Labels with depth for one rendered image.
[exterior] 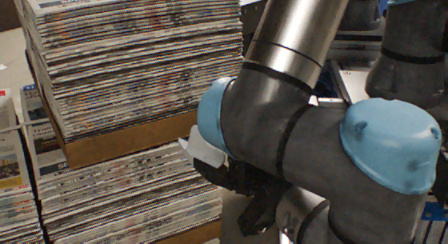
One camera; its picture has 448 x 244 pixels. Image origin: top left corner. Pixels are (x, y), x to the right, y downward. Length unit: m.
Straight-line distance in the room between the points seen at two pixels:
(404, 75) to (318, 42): 0.46
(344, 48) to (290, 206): 0.93
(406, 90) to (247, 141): 0.51
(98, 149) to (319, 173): 0.36
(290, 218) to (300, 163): 0.10
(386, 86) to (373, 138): 0.55
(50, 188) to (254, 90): 0.36
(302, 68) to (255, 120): 0.06
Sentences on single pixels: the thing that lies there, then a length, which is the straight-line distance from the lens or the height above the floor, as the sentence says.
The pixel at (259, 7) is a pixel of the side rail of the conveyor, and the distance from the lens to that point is 1.70.
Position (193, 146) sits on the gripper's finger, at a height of 0.87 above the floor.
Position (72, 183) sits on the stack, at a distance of 0.64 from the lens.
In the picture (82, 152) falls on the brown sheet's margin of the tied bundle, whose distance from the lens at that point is 0.61.
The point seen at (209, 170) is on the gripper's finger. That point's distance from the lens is 0.55.
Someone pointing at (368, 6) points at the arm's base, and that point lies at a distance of 1.30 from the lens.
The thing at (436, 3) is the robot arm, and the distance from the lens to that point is 0.81.
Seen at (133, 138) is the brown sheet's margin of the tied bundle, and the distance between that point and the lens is 0.62.
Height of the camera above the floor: 1.18
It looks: 29 degrees down
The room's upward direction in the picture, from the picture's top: straight up
